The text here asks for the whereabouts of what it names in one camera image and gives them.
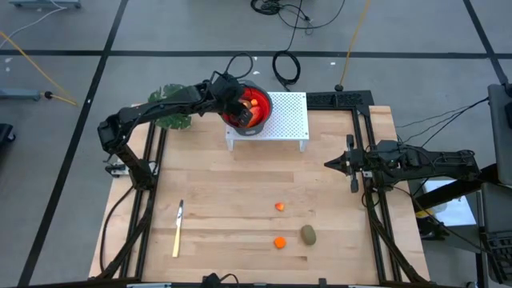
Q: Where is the brown green kiwi fruit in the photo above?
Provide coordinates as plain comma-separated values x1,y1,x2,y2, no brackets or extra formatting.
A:
300,224,318,246

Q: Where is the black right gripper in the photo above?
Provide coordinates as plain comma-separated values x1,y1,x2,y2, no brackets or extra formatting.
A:
322,134,379,194

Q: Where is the black arm base cable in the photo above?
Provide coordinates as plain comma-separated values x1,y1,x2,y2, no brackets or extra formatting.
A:
98,186,137,273

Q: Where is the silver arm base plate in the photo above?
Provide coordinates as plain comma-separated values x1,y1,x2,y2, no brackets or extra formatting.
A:
105,162,130,178

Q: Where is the red grey collapsible colander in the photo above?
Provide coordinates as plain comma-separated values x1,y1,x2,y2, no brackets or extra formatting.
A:
218,79,274,137

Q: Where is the yellow floor cord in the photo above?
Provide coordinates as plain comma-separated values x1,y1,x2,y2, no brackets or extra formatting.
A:
0,30,78,107

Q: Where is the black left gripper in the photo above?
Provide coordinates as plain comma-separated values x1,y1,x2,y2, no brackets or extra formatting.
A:
210,71,254,127

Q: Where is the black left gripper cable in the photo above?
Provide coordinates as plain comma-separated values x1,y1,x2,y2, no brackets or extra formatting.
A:
211,51,256,83

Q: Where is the black wheeled stand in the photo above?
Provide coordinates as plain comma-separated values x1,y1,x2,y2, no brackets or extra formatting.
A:
0,122,17,146

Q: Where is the grey cart base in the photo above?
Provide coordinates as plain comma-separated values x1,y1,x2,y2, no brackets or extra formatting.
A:
7,0,83,10

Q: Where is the white floor cable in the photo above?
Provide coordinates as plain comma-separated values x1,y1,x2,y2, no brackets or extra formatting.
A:
0,6,69,39

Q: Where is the knife with cream handle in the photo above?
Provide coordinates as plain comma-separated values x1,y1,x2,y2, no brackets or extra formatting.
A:
172,198,186,258

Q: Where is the white box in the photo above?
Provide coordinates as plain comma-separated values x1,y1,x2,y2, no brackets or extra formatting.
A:
422,179,479,228

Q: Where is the grey floor bar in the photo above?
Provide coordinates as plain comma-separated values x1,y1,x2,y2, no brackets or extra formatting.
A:
0,88,42,101

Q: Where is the coiled black floor cable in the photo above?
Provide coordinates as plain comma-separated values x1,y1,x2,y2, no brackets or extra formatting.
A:
271,0,305,92

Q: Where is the tangled black cable bundle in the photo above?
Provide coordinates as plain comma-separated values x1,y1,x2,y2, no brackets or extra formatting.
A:
250,0,347,31

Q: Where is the grey cabinet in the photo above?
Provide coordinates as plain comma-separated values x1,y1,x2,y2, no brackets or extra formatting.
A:
486,82,512,187

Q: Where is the dark desk with keyboard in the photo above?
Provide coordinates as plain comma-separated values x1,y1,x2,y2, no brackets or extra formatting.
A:
478,182,512,285

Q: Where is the white perforated shelf riser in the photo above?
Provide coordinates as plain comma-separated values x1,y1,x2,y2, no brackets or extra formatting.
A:
225,91,310,154

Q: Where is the green potted plant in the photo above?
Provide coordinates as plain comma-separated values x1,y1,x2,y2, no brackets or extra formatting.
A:
147,82,193,131

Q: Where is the black device with cable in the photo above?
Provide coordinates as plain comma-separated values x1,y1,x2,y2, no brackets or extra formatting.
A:
202,272,241,288

